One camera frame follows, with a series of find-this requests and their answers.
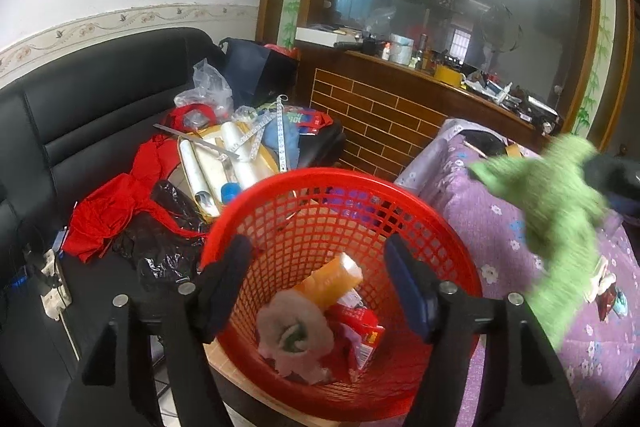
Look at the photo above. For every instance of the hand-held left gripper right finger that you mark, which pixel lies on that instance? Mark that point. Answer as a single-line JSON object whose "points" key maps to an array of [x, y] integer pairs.
{"points": [[407, 287]]}

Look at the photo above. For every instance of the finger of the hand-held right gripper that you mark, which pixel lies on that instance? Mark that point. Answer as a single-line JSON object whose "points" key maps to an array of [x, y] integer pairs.
{"points": [[615, 177]]}

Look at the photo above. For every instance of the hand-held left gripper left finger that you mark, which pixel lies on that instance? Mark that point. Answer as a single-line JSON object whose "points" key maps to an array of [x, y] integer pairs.
{"points": [[227, 287]]}

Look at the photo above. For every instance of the white fluffy cloth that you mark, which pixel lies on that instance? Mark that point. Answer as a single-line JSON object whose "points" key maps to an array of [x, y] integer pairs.
{"points": [[280, 312]]}

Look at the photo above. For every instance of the red carton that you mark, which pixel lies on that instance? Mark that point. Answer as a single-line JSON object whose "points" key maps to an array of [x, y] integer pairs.
{"points": [[360, 322]]}

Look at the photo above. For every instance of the green knitted cloth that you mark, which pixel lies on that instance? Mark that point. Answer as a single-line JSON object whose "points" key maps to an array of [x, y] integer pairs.
{"points": [[550, 207]]}

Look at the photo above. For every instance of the red plastic basket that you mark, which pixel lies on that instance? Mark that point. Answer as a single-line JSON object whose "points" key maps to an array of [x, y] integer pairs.
{"points": [[300, 207]]}

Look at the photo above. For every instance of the black plastic bag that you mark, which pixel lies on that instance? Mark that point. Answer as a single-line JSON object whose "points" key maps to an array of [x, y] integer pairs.
{"points": [[160, 247]]}

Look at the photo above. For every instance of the purple floral blanket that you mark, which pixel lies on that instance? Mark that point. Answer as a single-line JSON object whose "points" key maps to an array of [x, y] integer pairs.
{"points": [[480, 232]]}

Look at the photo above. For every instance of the blue bottle cap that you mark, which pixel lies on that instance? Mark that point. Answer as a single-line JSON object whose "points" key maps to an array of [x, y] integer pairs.
{"points": [[230, 192]]}

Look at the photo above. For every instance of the clear film roll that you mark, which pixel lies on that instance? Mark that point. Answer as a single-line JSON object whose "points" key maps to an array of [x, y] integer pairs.
{"points": [[240, 157], [197, 177]]}

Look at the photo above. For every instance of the small snack wrapper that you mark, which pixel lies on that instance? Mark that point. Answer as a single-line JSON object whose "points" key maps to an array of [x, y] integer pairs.
{"points": [[612, 297]]}

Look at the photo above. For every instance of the red cloth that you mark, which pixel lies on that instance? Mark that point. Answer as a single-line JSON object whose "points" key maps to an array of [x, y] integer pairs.
{"points": [[110, 207]]}

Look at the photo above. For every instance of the metal ruler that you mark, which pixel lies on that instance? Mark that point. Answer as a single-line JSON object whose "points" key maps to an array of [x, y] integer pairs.
{"points": [[195, 136]]}

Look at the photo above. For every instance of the white folding ruler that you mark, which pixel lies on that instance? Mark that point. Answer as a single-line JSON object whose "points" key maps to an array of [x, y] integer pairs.
{"points": [[281, 137]]}

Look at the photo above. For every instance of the wooden brick-pattern counter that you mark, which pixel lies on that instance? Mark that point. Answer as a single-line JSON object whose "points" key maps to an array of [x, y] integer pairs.
{"points": [[380, 117]]}

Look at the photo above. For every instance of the white power strip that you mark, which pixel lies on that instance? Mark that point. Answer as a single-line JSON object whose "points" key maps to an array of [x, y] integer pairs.
{"points": [[52, 292]]}

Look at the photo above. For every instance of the blue printed packet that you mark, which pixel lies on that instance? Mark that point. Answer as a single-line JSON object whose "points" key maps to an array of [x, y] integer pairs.
{"points": [[305, 122]]}

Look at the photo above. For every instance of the yellow pot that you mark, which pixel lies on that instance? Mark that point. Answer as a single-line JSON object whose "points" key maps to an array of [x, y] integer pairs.
{"points": [[447, 73]]}

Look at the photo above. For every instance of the clear plastic bag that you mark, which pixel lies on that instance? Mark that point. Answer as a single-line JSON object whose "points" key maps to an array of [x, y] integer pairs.
{"points": [[210, 82]]}

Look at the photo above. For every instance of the navy blue bag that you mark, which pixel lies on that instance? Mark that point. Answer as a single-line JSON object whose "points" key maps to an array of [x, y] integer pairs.
{"points": [[255, 67]]}

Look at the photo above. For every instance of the black leather sofa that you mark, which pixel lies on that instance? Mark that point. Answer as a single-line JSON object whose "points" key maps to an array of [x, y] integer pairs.
{"points": [[75, 107]]}

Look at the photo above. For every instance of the white tub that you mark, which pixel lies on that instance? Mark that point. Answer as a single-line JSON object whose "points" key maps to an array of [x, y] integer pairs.
{"points": [[401, 49]]}

